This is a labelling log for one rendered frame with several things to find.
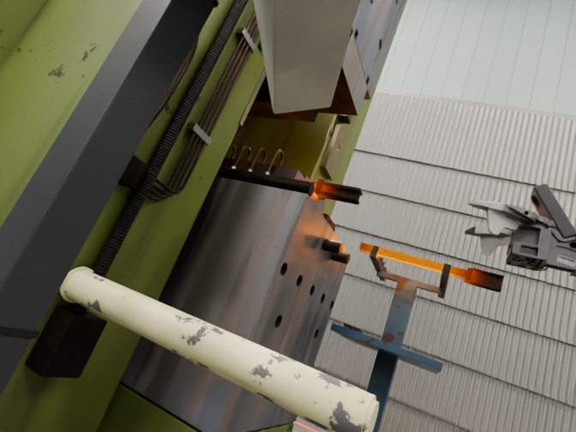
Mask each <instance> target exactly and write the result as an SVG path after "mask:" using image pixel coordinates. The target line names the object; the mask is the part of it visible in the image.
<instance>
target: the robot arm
mask: <svg viewBox="0 0 576 432"><path fill-rule="evenodd" d="M530 199H531V202H532V204H533V205H534V207H535V208H536V210H537V212H538V214H539V215H538V214H536V213H534V212H532V211H531V210H528V209H525V208H522V207H516V206H513V205H509V204H503V203H500V202H494V201H483V200H477V201H469V203H468V205H471V206H473V207H475V208H478V209H482V210H484V211H486V215H487V226H484V227H477V226H473V227H472V228H470V229H468V230H466V231H465V234H468V235H472V236H477V237H480V242H481V250H482V253H483V255H491V254H492V253H493V252H494V251H495V249H496V248H497V247H498V246H506V245H508V246H507V260H506V262H507V265H511V266H515V267H522V268H525V269H530V270H533V271H546V270H547V269H548V268H553V269H556V270H561V271H564V272H569V273H570V276H574V277H576V230H575V229H574V227H573V225H572V223H571V222H570V220H569V218H568V217H567V215H566V214H565V212H564V211H563V209H562V207H561V205H560V203H559V202H558V200H556V198H555V196H554V194H553V192H552V191H551V189H550V188H549V186H548V184H546V183H543V184H540V185H537V186H534V188H533V190H532V192H531V196H530ZM544 267H546V268H544ZM540 269H545V270H540Z"/></svg>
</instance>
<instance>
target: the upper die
mask: <svg viewBox="0 0 576 432"><path fill-rule="evenodd" d="M262 85H268V82H267V75H266V76H265V79H264V81H263V82H262ZM367 89H368V88H367V85H366V81H365V78H364V74H363V68H362V64H361V61H360V58H359V55H358V51H357V45H356V41H355V38H354V34H353V32H351V34H350V39H349V42H348V46H347V49H346V52H345V58H344V62H343V64H342V68H341V71H340V74H339V79H338V82H337V86H336V88H335V92H334V96H333V101H332V104H331V106H330V107H327V108H320V110H319V112H318V113H329V114H340V115H352V116H358V113H359V111H360V108H361V106H362V103H363V99H364V97H365V94H366V92H367Z"/></svg>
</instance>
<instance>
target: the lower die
mask: <svg viewBox="0 0 576 432"><path fill-rule="evenodd" d="M235 161H236V160H235V159H228V158H224V160H223V162H222V164H221V166H224V167H229V168H231V167H232V166H233V165H234V163H235ZM251 164H252V162H250V161H244V160H239V162H238V164H237V169H238V170H244V171H247V170H248V169H249V168H250V166H251ZM268 166H269V165H267V164H261V163H255V166H254V169H253V172H258V173H263V174H265V171H267V168H268ZM270 175H274V176H279V177H288V178H293V179H298V180H303V181H308V182H310V180H309V179H308V177H307V176H305V175H302V174H301V172H300V171H299V170H298V169H293V168H288V167H283V166H276V165H273V167H272V170H271V171H270ZM310 198H311V200H312V201H313V202H314V204H315V205H316V206H317V208H318V209H319V211H320V212H321V214H322V213H323V210H324V207H325V206H326V203H325V202H324V200H319V198H318V196H317V195H316V193H315V192H314V193H313V194H312V196H310Z"/></svg>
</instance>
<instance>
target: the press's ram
mask: <svg viewBox="0 0 576 432"><path fill-rule="evenodd" d="M404 5H405V0H360V1H359V4H358V8H357V13H356V17H355V19H354V22H353V25H352V29H351V31H352V32H353V34H354V38H355V41H356V45H357V51H358V55H359V58H360V61H361V64H362V68H363V74H364V78H365V81H366V85H367V88H368V89H367V92H366V94H365V97H364V99H371V97H372V94H373V92H374V89H375V85H376V82H377V80H378V77H379V74H380V72H381V68H382V65H383V63H384V61H385V58H386V55H387V51H388V49H389V46H390V44H391V41H392V38H393V35H394V32H395V29H396V26H397V25H398V22H399V18H400V15H401V13H402V10H403V8H404Z"/></svg>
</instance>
